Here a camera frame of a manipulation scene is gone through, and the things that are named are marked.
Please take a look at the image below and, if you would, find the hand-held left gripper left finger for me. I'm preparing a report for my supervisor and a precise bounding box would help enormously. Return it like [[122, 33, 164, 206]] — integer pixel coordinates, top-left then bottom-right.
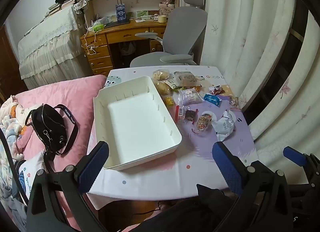
[[26, 141, 110, 232]]

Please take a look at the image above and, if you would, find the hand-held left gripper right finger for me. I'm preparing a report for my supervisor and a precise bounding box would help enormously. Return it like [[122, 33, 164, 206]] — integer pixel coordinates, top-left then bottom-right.
[[212, 141, 293, 232]]

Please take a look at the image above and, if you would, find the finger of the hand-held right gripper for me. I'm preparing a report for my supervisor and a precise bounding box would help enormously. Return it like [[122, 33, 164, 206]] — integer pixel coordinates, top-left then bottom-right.
[[283, 146, 308, 168]]

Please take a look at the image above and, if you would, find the mixed nuts clear packet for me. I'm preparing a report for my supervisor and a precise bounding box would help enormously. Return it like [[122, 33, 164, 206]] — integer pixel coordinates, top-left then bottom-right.
[[195, 110, 216, 132]]

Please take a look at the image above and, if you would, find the white plastic tray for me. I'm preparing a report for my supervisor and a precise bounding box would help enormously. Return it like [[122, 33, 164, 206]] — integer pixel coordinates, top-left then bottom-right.
[[93, 75, 182, 171]]

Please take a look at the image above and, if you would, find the brownie packet red label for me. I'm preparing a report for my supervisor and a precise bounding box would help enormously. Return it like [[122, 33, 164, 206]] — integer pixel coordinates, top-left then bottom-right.
[[175, 105, 198, 123]]

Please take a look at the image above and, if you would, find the small brown snack packet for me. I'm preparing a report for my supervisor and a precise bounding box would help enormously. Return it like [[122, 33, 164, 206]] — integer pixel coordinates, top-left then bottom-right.
[[229, 95, 241, 108]]

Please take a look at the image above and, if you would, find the blue snack packet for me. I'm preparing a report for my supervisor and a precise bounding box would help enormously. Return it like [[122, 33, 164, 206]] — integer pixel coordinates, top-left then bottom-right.
[[204, 93, 222, 106]]

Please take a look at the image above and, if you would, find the dark red snack packet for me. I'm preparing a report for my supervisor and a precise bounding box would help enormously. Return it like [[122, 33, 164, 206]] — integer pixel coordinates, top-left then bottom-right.
[[210, 85, 227, 95]]

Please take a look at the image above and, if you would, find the purple white snack packet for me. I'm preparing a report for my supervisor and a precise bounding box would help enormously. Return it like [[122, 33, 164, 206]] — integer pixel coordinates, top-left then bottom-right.
[[178, 88, 205, 105]]

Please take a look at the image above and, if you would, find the large brown bread packet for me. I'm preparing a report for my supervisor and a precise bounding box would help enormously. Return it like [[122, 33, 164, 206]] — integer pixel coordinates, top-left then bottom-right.
[[174, 71, 205, 87]]

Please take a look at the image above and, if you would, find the green snack packet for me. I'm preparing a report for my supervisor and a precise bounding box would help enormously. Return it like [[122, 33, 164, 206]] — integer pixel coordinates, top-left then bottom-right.
[[165, 79, 187, 90]]

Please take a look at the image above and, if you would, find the crumbly pastry clear bag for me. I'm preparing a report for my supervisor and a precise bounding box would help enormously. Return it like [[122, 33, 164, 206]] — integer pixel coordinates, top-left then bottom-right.
[[152, 69, 171, 81]]

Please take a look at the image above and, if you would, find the person's black clothing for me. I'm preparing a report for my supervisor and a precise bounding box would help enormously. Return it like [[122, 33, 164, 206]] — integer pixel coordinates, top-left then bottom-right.
[[140, 184, 250, 232]]

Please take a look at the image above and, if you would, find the black handbag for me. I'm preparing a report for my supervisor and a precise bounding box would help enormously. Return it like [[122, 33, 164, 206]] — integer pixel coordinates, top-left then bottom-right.
[[24, 104, 79, 172]]

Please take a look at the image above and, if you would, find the white printed pillow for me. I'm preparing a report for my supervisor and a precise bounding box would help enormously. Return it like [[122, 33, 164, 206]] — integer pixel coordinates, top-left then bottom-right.
[[15, 151, 48, 197]]

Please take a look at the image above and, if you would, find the pink blanket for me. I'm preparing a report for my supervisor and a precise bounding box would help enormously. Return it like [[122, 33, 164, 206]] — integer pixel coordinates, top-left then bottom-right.
[[10, 74, 108, 232]]

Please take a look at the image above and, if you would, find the white lace cover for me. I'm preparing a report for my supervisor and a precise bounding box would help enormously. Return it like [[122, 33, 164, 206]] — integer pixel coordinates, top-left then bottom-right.
[[17, 4, 87, 90]]

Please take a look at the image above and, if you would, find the wooden desk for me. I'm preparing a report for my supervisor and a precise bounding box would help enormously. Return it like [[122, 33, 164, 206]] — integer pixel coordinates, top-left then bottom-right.
[[80, 17, 168, 76]]

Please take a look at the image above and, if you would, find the grey office chair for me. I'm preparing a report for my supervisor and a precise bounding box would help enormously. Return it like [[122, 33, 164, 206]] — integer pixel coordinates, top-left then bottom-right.
[[129, 0, 208, 68]]

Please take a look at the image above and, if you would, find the white floral curtain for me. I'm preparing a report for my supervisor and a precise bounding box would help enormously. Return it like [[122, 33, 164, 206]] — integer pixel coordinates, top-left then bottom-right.
[[180, 0, 320, 180]]

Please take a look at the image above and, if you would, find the blue gift bag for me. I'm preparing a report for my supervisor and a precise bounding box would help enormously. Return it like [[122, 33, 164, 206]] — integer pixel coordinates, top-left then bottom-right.
[[115, 0, 126, 22]]

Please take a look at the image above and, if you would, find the floral cloth bag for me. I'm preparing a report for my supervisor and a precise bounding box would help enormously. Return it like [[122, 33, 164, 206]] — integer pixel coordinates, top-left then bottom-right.
[[74, 0, 88, 15]]

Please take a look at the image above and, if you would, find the stack of books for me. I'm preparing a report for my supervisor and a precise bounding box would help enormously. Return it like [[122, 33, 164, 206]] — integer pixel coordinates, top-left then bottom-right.
[[45, 0, 76, 18]]

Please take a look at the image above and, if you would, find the beige patterned box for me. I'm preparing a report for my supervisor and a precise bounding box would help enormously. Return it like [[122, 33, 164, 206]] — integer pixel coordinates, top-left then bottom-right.
[[159, 5, 175, 18]]

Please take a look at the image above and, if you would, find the dark window frame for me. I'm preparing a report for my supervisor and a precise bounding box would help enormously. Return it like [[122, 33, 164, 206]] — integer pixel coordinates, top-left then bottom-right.
[[240, 0, 320, 120]]

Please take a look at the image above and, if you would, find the white charging cable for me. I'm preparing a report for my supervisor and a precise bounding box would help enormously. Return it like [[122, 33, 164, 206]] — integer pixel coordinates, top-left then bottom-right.
[[81, 25, 98, 56]]

